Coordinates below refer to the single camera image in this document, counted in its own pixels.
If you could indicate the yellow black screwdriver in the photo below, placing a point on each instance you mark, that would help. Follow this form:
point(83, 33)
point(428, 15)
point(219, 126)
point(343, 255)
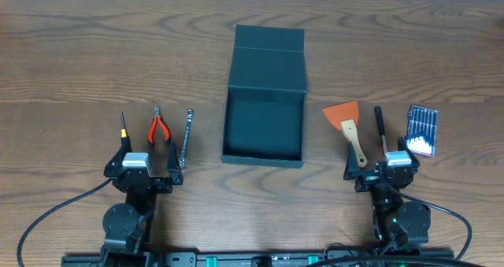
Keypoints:
point(124, 134)

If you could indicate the orange scraper wooden handle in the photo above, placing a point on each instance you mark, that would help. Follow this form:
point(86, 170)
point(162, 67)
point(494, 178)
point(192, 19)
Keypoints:
point(344, 117)

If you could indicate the blue screwdriver bit case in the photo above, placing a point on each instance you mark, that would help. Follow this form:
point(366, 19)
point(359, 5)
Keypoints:
point(421, 130)

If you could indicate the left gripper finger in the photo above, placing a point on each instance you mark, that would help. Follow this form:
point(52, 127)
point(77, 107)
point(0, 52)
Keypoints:
point(114, 167)
point(173, 165)

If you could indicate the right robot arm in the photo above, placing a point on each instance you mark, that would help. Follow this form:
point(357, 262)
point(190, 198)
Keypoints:
point(401, 226)

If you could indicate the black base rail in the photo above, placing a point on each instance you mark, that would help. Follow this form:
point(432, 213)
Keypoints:
point(192, 259)

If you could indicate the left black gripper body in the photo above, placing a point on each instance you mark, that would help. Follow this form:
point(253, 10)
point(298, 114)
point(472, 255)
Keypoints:
point(156, 182)

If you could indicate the dark green open box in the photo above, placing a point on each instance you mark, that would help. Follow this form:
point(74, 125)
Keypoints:
point(267, 86)

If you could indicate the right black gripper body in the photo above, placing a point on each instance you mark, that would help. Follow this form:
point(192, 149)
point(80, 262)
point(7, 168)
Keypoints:
point(374, 180)

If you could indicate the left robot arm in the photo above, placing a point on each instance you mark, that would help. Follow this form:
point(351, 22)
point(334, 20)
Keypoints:
point(128, 224)

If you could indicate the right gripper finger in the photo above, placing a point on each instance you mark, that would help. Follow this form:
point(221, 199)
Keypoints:
point(352, 170)
point(402, 146)

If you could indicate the silver ring wrench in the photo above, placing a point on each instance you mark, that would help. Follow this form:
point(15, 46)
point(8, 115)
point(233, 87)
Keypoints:
point(190, 114)

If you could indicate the small black-handled hammer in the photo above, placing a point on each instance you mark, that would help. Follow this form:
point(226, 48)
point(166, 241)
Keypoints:
point(381, 128)

